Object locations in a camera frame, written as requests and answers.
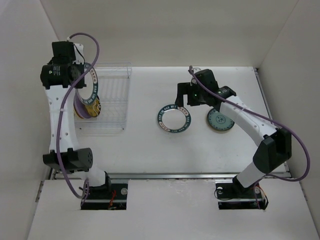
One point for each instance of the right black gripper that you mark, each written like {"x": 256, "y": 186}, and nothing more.
{"x": 185, "y": 88}

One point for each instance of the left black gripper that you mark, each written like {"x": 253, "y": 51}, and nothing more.
{"x": 81, "y": 66}

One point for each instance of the green rimmed white plate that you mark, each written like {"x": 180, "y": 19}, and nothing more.
{"x": 173, "y": 119}

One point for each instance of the blue floral green plate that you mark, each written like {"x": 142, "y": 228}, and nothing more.
{"x": 219, "y": 122}

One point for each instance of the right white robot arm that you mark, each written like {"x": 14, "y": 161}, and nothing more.
{"x": 274, "y": 144}

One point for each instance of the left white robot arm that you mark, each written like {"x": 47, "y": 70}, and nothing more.
{"x": 61, "y": 77}

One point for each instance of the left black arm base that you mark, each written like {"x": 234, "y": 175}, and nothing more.
{"x": 112, "y": 197}

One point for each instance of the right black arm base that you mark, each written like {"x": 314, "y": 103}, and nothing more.
{"x": 252, "y": 198}

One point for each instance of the purple plate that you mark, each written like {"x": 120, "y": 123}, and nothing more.
{"x": 80, "y": 108}

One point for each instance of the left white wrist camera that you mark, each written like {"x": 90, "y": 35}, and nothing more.
{"x": 79, "y": 55}

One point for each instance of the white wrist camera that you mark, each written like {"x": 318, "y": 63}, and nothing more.
{"x": 79, "y": 55}
{"x": 195, "y": 69}

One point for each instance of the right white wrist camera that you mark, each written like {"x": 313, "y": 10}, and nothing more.
{"x": 195, "y": 69}

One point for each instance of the white wire dish rack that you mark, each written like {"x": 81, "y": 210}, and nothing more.
{"x": 112, "y": 100}

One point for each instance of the aluminium table frame rail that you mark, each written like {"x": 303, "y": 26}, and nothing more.
{"x": 142, "y": 149}

